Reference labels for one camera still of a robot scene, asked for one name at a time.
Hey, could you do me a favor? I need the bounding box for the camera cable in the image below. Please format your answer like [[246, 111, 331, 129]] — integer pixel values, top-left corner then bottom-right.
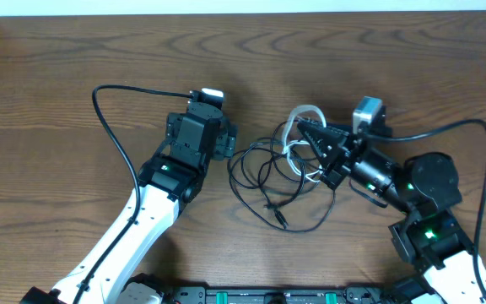
[[72, 84, 193, 304], [363, 118, 486, 304]]

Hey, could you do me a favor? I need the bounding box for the right camera cable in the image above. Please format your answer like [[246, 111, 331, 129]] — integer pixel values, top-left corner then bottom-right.
[[363, 118, 486, 304]]

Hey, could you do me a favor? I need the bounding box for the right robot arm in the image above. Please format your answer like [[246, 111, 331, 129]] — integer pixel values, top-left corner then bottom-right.
[[297, 119, 486, 303]]

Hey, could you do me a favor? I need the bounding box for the left camera cable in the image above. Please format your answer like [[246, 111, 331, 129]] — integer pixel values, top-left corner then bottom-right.
[[72, 84, 193, 304]]

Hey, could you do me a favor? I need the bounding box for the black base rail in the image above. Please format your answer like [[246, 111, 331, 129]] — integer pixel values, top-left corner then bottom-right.
[[162, 286, 388, 304]]

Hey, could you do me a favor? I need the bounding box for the white USB cable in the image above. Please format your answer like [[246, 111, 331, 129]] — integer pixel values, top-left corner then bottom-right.
[[281, 104, 327, 184]]

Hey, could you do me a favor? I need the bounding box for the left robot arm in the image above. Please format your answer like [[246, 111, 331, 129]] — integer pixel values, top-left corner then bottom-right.
[[21, 101, 237, 303]]

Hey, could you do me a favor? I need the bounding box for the black USB cable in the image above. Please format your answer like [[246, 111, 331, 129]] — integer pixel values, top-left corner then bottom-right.
[[227, 138, 337, 234]]

